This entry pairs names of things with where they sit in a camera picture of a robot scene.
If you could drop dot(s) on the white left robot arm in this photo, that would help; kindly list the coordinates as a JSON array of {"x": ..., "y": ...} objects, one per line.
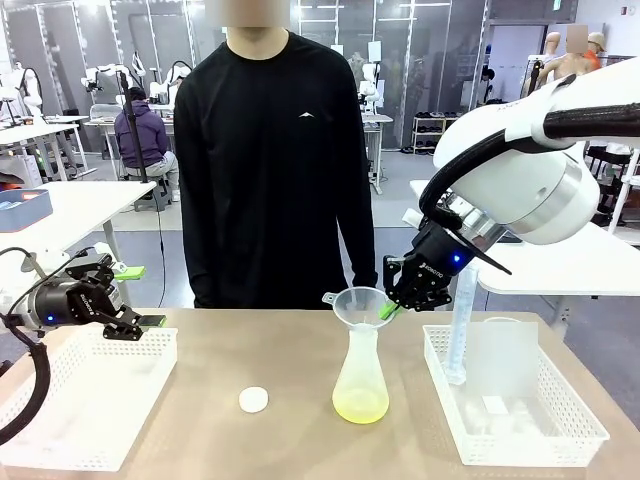
[{"x": 52, "y": 260}]

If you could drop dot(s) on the beige mannequin torso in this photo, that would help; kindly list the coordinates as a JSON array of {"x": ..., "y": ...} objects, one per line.
[{"x": 565, "y": 64}]

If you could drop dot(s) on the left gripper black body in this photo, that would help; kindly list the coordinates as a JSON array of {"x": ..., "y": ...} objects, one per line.
[{"x": 70, "y": 302}]

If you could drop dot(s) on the clear plastic beaker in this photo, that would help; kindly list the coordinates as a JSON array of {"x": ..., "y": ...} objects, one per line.
[{"x": 505, "y": 360}]

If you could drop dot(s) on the white table with blue tray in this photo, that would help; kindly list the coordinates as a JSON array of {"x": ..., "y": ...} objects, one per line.
[{"x": 90, "y": 200}]

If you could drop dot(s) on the white round flask cap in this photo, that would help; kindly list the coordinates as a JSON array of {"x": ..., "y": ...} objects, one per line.
[{"x": 253, "y": 400}]

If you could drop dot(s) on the white shoe rack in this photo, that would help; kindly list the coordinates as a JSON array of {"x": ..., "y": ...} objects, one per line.
[{"x": 430, "y": 131}]

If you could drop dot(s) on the clear plastic funnel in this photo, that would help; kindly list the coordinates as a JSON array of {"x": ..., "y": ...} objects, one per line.
[{"x": 357, "y": 312}]

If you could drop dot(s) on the person in black shirt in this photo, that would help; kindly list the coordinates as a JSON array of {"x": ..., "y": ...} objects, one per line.
[{"x": 275, "y": 175}]

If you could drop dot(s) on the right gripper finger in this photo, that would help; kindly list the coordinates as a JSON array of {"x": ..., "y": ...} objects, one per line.
[
  {"x": 396, "y": 275},
  {"x": 420, "y": 299}
]

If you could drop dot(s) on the white crumpled tissue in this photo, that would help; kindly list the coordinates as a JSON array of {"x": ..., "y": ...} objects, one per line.
[{"x": 522, "y": 425}]

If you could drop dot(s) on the person's left forearm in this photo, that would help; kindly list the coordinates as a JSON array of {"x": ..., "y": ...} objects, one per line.
[{"x": 362, "y": 240}]

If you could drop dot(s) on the translucent plastic conical flask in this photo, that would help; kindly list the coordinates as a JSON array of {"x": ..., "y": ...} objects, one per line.
[{"x": 360, "y": 400}]

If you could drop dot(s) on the clear plastic graduated cylinder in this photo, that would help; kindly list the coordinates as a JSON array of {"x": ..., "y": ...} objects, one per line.
[{"x": 457, "y": 340}]

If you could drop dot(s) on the white perforated plastic basket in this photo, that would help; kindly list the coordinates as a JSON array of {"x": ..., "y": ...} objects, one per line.
[
  {"x": 100, "y": 400},
  {"x": 445, "y": 360}
]

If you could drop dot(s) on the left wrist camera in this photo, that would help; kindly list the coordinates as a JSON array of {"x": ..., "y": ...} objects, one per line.
[{"x": 90, "y": 265}]

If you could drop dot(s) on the seated person in purple hoodie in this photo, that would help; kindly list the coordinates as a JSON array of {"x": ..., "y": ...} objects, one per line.
[{"x": 142, "y": 145}]

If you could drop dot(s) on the small white paper slip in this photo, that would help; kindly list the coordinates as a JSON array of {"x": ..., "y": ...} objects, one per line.
[{"x": 495, "y": 405}]

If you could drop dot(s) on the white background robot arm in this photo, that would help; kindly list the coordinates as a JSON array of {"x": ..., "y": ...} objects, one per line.
[
  {"x": 102, "y": 75},
  {"x": 167, "y": 85},
  {"x": 25, "y": 90}
]

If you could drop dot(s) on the white mannequin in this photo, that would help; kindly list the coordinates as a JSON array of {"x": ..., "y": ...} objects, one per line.
[{"x": 552, "y": 42}]

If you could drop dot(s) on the blue plastic tray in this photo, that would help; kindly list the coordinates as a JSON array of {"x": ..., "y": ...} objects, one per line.
[{"x": 22, "y": 207}]

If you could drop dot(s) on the person's right forearm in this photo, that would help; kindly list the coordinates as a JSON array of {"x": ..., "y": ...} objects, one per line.
[{"x": 197, "y": 250}]

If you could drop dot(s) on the black tripod pole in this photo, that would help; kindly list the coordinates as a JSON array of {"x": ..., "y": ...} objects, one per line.
[{"x": 131, "y": 130}]

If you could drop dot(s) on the long white table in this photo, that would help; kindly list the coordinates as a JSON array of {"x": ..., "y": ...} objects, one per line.
[{"x": 575, "y": 270}]

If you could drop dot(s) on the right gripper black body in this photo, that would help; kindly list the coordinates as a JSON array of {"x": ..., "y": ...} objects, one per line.
[{"x": 442, "y": 255}]

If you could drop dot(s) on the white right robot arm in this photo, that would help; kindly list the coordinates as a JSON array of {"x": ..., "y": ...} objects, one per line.
[{"x": 525, "y": 165}]

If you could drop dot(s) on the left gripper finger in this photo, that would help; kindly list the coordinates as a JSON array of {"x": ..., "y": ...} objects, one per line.
[
  {"x": 129, "y": 272},
  {"x": 135, "y": 322}
]

